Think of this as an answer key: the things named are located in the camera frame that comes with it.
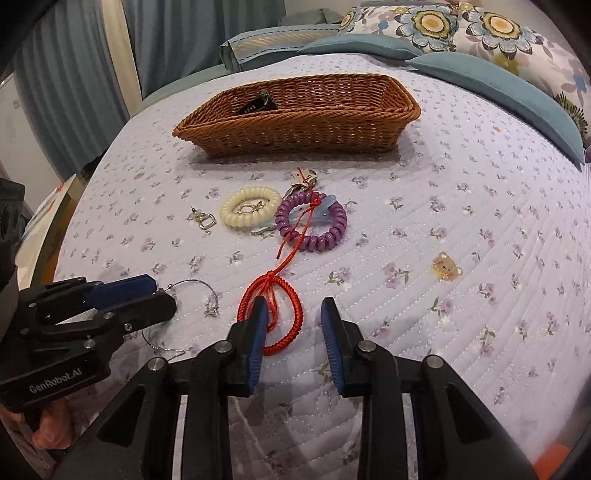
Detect folded green blanket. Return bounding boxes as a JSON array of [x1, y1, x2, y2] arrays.
[[219, 25, 343, 73]]

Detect light blue hair clip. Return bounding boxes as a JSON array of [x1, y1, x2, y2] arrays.
[[252, 194, 336, 236]]

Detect red braided cord bracelet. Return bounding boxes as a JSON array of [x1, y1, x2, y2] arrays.
[[237, 167, 320, 356]]

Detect cream spiral hair tie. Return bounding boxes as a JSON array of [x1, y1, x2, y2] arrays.
[[220, 186, 283, 228]]

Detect black hair clip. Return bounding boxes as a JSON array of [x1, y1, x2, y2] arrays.
[[234, 92, 277, 116]]

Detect green cloth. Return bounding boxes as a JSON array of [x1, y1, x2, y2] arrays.
[[277, 8, 362, 27]]

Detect silver wire hoop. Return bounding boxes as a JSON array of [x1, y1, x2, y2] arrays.
[[141, 280, 221, 361]]

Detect person's left hand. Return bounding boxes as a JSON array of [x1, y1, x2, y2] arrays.
[[0, 398, 78, 450]]

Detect green bed sheet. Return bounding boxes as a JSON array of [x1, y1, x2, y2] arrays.
[[141, 64, 232, 103]]

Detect wooden side table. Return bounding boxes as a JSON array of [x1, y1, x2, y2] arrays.
[[21, 173, 86, 283]]

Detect beige curtain strip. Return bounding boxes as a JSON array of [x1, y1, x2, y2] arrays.
[[100, 0, 143, 101]]

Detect floral pillow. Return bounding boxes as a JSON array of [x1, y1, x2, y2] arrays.
[[338, 4, 463, 52], [455, 1, 591, 149]]

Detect small gold charm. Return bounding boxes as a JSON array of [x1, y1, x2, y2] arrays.
[[235, 200, 269, 219]]

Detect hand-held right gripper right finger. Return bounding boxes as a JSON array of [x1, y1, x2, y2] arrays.
[[321, 296, 539, 480]]

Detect large blue pillow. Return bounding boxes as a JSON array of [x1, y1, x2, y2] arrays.
[[408, 52, 585, 173]]

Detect small blue pillow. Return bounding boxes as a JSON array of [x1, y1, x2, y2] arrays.
[[298, 34, 422, 61]]

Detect metal keys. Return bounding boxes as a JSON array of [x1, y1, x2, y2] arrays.
[[284, 169, 319, 197]]

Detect blue curtain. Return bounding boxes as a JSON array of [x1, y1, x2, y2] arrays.
[[13, 0, 288, 180]]

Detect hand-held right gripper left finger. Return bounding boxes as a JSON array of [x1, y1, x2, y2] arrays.
[[51, 296, 271, 480]]

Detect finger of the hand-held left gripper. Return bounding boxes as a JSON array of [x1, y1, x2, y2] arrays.
[[21, 290, 178, 354], [21, 274, 156, 319]]

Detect purple spiral hair tie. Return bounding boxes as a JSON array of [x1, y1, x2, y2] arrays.
[[274, 191, 347, 252]]

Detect brown wicker basket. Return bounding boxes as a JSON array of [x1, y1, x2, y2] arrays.
[[173, 73, 422, 158]]

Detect gold swivel clasp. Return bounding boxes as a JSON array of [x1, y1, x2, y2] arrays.
[[189, 206, 218, 230]]

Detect yellow bear hair clip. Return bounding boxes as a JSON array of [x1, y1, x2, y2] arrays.
[[431, 252, 463, 281]]

